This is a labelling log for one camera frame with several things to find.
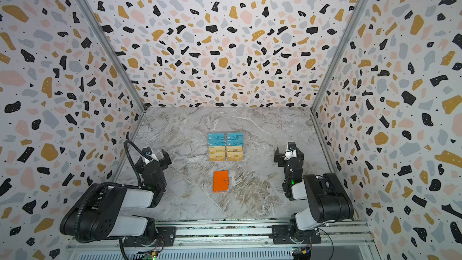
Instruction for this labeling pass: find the gold card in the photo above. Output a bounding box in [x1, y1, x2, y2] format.
[209, 152, 226, 162]
[227, 152, 244, 161]
[226, 146, 243, 152]
[209, 146, 226, 153]

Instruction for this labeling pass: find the orange card holder wallet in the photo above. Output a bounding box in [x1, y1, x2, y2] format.
[212, 170, 230, 193]

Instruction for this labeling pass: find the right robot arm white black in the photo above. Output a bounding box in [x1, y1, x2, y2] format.
[271, 142, 354, 244]

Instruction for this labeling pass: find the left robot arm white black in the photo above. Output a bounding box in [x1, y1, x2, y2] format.
[60, 148, 172, 247]

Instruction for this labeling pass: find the teal card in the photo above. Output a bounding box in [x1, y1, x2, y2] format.
[227, 132, 244, 140]
[227, 140, 244, 146]
[208, 133, 225, 141]
[208, 140, 226, 147]

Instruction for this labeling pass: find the teal card back right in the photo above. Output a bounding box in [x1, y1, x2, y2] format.
[227, 132, 244, 140]

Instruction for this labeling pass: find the teal card back left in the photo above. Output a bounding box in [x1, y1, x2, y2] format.
[208, 133, 225, 141]

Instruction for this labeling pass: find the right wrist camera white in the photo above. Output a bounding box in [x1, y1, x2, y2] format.
[285, 142, 297, 158]

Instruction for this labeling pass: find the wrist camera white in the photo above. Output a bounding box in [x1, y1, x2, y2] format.
[285, 142, 297, 158]
[142, 147, 156, 161]

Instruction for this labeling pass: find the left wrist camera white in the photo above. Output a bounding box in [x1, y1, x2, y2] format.
[142, 147, 156, 161]

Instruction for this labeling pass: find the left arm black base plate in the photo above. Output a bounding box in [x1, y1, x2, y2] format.
[123, 226, 177, 249]

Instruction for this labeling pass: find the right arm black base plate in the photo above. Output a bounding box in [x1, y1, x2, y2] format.
[269, 224, 321, 245]

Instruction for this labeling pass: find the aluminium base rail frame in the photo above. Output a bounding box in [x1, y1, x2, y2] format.
[64, 218, 380, 260]

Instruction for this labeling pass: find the right aluminium corner post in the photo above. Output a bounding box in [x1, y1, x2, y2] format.
[311, 0, 369, 113]

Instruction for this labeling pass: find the aluminium corner post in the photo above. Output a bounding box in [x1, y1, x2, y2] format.
[75, 0, 146, 113]
[311, 0, 369, 113]

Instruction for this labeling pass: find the left aluminium corner post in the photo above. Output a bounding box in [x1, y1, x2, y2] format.
[75, 0, 146, 113]

